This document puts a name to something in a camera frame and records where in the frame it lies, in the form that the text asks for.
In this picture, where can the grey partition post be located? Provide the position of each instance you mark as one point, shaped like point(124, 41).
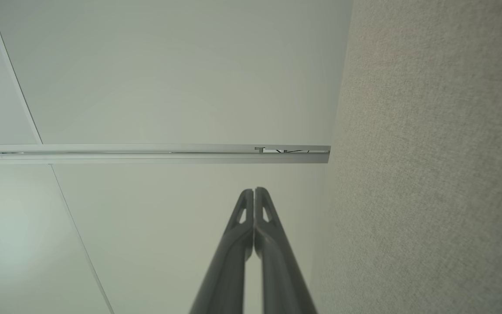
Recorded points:
point(146, 157)

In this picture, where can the grey fabric sofa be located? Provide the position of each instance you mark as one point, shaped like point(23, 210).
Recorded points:
point(429, 174)

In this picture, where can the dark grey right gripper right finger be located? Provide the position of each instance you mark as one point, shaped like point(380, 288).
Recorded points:
point(279, 270)

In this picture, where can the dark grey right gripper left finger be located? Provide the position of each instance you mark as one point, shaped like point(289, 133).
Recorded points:
point(229, 261)

